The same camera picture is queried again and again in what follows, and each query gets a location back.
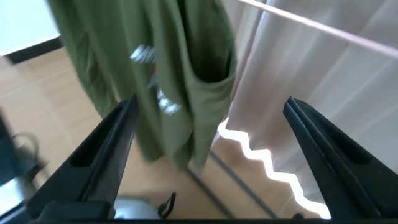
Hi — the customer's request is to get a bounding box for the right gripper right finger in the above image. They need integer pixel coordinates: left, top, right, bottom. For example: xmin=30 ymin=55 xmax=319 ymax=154
xmin=282 ymin=96 xmax=398 ymax=218

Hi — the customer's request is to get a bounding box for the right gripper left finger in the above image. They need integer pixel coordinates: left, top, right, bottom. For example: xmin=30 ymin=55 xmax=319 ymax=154
xmin=26 ymin=94 xmax=140 ymax=220

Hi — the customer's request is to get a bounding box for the green printed shirt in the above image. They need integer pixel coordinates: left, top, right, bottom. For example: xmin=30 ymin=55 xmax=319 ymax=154
xmin=46 ymin=0 xmax=238 ymax=170

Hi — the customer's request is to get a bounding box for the pink clothes hanger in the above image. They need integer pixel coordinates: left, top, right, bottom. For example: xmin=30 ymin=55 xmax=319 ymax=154
xmin=238 ymin=0 xmax=398 ymax=58

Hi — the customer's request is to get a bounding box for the black clothes rack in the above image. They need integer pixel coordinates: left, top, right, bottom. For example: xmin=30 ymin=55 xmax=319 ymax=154
xmin=186 ymin=151 xmax=279 ymax=220

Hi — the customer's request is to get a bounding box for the beige curtain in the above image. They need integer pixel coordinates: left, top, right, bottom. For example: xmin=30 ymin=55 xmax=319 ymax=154
xmin=222 ymin=0 xmax=398 ymax=208

